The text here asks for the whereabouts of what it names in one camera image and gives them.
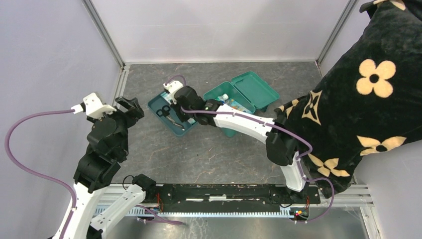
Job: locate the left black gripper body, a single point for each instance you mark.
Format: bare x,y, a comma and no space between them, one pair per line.
126,118

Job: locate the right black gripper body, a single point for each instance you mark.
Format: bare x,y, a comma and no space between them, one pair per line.
183,114

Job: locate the teal plastic tray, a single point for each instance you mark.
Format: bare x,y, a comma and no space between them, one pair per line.
161,106

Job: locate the black handled scissors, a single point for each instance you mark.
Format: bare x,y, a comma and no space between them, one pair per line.
165,112

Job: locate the white pill bottle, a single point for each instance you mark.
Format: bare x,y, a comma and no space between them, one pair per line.
223,98

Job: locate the blue cotton swab packet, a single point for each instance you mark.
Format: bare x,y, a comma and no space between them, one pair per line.
236,105

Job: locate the green medicine kit box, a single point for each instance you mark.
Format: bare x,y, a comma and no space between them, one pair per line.
248,89

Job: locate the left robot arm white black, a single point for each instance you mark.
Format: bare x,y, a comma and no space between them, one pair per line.
107,149

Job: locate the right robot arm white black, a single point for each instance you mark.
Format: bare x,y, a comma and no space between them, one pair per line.
283,147

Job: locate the black floral cloth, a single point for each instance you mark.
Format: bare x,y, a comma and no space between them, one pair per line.
369,102

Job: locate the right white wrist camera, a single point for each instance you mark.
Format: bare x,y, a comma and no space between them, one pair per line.
172,87

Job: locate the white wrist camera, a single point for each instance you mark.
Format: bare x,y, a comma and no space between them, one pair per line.
93,107
172,87

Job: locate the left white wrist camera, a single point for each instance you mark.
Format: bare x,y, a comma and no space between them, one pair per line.
93,107

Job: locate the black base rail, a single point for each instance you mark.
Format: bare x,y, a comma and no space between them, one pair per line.
228,198

